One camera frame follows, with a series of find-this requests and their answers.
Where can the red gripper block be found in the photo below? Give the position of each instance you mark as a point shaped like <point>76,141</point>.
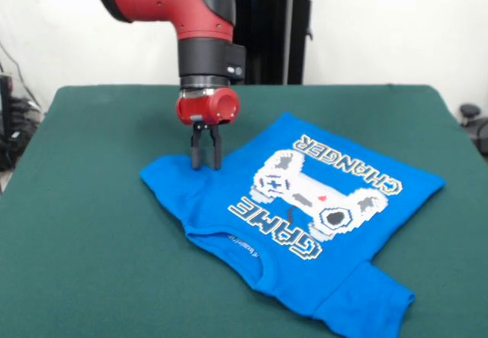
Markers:
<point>206,107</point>

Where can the blue shirt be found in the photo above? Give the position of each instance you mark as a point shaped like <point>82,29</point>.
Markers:
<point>305,239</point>

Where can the dark green table cloth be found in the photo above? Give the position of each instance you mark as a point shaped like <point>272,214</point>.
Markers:
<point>95,258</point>

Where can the black box with red mark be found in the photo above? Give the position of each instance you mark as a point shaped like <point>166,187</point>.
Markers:
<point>5,105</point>

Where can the grey office chair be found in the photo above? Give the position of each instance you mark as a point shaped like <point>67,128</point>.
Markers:
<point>474,124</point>

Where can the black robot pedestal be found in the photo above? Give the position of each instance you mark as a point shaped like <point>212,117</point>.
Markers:
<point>278,33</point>

